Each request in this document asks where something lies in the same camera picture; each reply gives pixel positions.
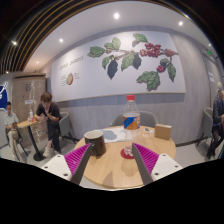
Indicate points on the person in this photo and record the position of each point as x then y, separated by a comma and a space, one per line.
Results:
50, 115
10, 121
218, 113

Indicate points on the round ceiling lights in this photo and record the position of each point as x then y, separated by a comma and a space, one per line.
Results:
116, 15

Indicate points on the clear red-capped drink bottle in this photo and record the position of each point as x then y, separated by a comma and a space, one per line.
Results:
131, 123

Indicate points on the small round wooden table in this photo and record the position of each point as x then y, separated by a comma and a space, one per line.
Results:
26, 124

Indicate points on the coffee plant wall mural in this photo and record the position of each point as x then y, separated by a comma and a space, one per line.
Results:
90, 76

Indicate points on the white wall notice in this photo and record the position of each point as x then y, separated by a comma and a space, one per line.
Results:
211, 77

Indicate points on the small clear bottle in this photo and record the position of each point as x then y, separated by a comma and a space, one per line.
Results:
31, 116

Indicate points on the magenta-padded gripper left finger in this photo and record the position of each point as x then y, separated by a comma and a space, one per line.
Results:
56, 166

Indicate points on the blue wall sign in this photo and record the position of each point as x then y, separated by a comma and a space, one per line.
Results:
3, 96

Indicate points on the green exit sign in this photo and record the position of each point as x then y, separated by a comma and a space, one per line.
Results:
208, 52

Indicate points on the flat round red coaster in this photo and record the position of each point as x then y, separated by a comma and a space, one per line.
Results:
124, 155

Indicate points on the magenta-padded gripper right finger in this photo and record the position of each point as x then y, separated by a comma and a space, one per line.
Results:
165, 166

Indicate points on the small cardboard box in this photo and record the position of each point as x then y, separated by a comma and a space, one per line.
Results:
163, 131

